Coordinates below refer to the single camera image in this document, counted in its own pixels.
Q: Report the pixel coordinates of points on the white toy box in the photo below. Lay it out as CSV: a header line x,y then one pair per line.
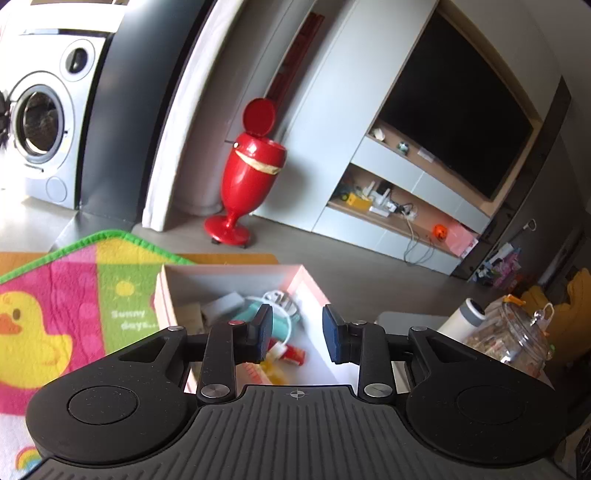
x,y
304,295

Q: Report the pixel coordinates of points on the clear glass jar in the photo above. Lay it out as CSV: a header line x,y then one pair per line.
x,y
512,337

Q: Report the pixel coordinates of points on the orange red small bottle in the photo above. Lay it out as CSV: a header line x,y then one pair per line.
x,y
291,353

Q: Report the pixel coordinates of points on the red wall scroll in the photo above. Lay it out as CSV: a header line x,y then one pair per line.
x,y
295,55

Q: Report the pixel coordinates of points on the colourful printed play mat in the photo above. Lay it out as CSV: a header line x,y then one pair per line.
x,y
69,286

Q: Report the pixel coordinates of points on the teal plastic clamp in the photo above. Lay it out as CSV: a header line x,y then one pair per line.
x,y
281,325

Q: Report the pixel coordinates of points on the yellow plastic piece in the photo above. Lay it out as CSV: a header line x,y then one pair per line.
x,y
270,374

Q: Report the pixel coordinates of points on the white power plug adapter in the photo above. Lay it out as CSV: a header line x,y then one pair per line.
x,y
282,302

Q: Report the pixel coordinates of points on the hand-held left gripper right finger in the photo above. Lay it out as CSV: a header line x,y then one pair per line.
x,y
333,334

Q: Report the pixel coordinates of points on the white cylinder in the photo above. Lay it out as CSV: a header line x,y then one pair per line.
x,y
461,318

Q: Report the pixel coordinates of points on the yellow plush toy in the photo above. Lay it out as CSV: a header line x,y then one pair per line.
x,y
575,304

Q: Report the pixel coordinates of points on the white tall cabinet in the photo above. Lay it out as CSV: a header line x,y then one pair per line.
x,y
318,115

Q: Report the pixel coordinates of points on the white router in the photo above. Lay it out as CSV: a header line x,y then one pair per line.
x,y
381,198

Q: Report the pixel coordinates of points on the white television cabinet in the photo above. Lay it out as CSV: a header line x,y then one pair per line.
x,y
415,198

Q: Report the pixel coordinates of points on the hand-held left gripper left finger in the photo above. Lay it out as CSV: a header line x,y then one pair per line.
x,y
262,333

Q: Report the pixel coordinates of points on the small white shelf ornament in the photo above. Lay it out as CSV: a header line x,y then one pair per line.
x,y
378,134

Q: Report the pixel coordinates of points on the red pedestal trash bin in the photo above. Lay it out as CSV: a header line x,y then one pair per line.
x,y
251,161

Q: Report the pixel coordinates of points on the silver front-load washing machine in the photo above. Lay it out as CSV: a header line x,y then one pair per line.
x,y
51,138

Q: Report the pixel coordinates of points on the white shelf label card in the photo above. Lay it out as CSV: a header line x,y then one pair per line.
x,y
427,155

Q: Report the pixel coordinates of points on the white power strip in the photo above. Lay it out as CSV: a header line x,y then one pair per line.
x,y
406,211

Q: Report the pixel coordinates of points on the orange pumpkin toy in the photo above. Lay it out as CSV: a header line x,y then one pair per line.
x,y
439,232

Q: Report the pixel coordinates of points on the black television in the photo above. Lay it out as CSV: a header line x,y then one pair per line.
x,y
457,106

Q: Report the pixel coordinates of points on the pink storage box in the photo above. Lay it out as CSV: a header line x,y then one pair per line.
x,y
464,239

